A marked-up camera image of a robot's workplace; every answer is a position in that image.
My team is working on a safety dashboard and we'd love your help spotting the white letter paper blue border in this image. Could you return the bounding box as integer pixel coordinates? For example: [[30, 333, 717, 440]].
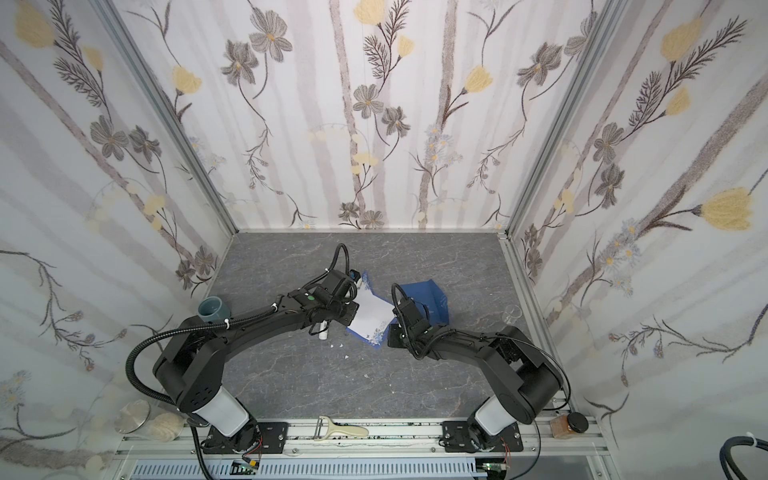
[[347, 272, 395, 349]]

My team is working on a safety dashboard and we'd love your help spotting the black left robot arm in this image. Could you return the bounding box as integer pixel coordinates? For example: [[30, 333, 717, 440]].
[[153, 283, 358, 453]]

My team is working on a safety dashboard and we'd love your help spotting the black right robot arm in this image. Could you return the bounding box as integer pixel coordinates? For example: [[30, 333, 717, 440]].
[[387, 298, 567, 452]]

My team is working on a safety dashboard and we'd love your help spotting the dark blue envelope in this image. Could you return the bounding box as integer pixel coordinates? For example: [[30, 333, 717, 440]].
[[402, 279, 450, 325]]

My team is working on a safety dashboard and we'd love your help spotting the clear glass cup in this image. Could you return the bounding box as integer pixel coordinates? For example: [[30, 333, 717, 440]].
[[502, 304, 523, 325]]

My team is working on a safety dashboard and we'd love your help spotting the teal ceramic cup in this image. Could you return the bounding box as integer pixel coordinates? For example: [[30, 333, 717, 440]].
[[197, 296, 231, 322]]

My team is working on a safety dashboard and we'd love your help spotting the small jar black lid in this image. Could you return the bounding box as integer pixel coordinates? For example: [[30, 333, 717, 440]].
[[549, 412, 589, 439]]

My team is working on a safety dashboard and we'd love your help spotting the glass jar with metal lid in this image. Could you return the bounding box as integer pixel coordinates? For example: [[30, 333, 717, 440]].
[[114, 400, 185, 442]]

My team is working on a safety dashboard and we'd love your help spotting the black corrugated cable conduit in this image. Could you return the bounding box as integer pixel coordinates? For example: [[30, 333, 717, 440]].
[[124, 302, 283, 480]]

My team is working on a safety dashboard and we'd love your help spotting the cream handled peeler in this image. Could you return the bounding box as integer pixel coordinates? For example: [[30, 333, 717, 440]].
[[313, 415, 369, 441]]

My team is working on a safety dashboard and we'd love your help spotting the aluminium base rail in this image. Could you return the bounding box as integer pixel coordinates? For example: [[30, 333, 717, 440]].
[[113, 416, 607, 480]]

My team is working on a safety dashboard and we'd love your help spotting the black cable bottom right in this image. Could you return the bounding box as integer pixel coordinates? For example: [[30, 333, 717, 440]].
[[718, 433, 768, 480]]

